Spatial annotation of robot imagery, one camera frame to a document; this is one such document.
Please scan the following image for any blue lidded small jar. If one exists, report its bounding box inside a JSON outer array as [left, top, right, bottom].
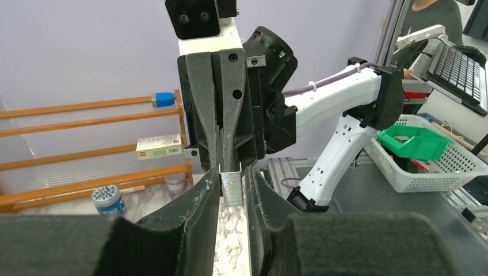
[[91, 185, 126, 215]]

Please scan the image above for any blue block on rack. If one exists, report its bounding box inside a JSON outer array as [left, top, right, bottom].
[[151, 92, 176, 109]]

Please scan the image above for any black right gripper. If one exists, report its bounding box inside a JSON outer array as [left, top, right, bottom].
[[178, 26, 298, 173]]

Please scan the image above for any white mesh plastic basket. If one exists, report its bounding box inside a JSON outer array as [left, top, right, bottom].
[[364, 114, 487, 193]]

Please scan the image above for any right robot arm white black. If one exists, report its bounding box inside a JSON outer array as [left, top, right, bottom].
[[178, 26, 403, 212]]

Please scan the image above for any orange wooden tiered rack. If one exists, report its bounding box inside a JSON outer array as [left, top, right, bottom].
[[1, 90, 193, 214]]

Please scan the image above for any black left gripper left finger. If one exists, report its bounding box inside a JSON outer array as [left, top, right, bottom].
[[1, 168, 220, 275]]

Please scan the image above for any black keyboard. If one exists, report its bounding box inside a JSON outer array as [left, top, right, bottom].
[[422, 42, 487, 117]]

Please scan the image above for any white red carton box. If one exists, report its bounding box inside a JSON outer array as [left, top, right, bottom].
[[135, 133, 184, 160]]

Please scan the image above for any person in dark shirt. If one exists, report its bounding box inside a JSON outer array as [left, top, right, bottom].
[[399, 0, 463, 46]]

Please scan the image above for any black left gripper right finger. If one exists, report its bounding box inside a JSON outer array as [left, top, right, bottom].
[[245, 167, 461, 275]]

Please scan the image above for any green plastic bin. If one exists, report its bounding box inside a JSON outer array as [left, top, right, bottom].
[[377, 124, 453, 160]]

